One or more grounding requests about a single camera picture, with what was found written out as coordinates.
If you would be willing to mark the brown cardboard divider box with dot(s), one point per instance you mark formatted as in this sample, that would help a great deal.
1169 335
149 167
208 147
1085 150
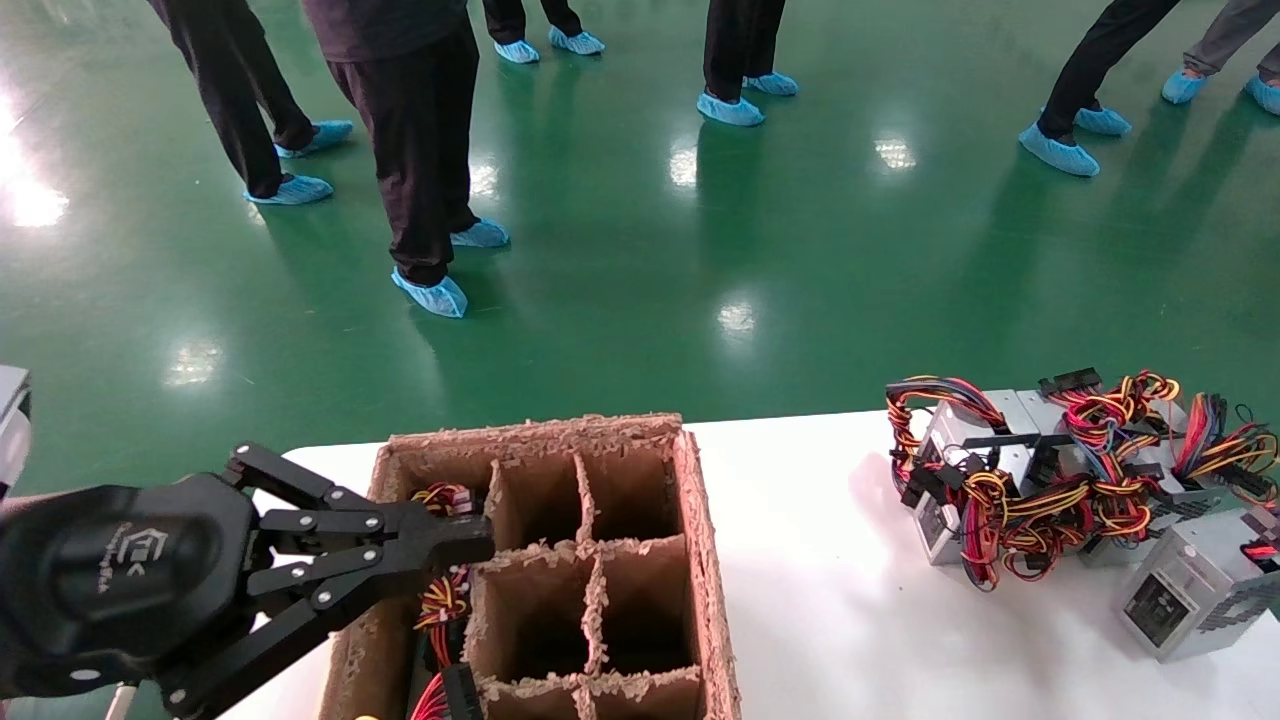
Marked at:
705 560

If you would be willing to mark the person in grey trousers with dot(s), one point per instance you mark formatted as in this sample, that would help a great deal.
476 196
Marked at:
1225 35

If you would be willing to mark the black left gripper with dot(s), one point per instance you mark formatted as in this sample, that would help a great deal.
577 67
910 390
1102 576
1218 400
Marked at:
110 580

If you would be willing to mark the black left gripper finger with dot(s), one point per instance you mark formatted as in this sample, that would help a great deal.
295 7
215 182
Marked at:
420 528

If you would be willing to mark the grey white device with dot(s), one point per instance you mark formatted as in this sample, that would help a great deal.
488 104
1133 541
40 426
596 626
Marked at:
12 420

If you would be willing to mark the person in black trousers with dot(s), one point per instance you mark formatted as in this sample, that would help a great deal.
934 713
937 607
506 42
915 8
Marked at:
1100 60
740 40
505 15
420 130
230 90

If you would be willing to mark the blue shoe cover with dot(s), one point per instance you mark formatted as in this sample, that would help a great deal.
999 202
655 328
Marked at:
730 110
1183 87
1060 152
775 84
578 42
1265 95
1105 122
435 296
290 190
482 236
517 50
320 135

